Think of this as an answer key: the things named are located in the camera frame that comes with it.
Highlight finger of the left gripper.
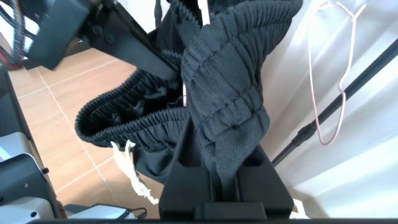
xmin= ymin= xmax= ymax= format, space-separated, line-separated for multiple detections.
xmin=79 ymin=0 xmax=182 ymax=82

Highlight black clothes rack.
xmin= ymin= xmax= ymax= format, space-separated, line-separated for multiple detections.
xmin=271 ymin=37 xmax=398 ymax=167

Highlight beige curtain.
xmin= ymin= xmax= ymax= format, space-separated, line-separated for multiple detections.
xmin=118 ymin=0 xmax=398 ymax=219

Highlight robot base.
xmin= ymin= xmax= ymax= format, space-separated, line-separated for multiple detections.
xmin=0 ymin=65 xmax=147 ymax=224

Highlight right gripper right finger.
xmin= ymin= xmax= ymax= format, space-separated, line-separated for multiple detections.
xmin=236 ymin=144 xmax=295 ymax=219

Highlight black shorts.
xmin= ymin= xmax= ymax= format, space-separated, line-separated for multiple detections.
xmin=74 ymin=0 xmax=304 ymax=206

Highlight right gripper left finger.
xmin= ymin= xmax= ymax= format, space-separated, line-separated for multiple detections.
xmin=159 ymin=116 xmax=216 ymax=219

